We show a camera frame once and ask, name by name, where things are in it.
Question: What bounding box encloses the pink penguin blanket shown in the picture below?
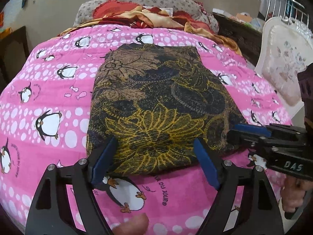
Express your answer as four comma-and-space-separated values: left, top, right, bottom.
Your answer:
1, 24, 291, 234

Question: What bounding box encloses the person right hand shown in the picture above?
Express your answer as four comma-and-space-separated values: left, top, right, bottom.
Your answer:
281, 176, 308, 213

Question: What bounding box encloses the grey floral headboard cushion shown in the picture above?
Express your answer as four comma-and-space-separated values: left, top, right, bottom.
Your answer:
73, 0, 219, 34

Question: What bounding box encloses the dark carved wooden cabinet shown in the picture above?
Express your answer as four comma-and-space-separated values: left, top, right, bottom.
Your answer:
213, 13, 262, 67

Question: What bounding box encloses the brown floral batik garment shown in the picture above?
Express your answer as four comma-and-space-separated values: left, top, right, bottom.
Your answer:
86, 43, 245, 176

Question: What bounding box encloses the silver metal railing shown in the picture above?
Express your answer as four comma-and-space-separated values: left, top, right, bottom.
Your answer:
265, 0, 310, 26

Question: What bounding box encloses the person left hand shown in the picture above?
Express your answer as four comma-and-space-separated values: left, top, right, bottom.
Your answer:
112, 213, 149, 235

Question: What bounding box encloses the dark wooden side table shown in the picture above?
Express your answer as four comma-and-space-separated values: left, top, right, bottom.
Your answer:
1, 26, 30, 85

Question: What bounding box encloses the red gold satin sheet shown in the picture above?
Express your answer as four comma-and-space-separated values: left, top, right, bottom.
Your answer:
59, 0, 242, 56

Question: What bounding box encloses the white ornate upholstered chair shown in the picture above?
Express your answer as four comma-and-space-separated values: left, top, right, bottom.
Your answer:
255, 16, 312, 118

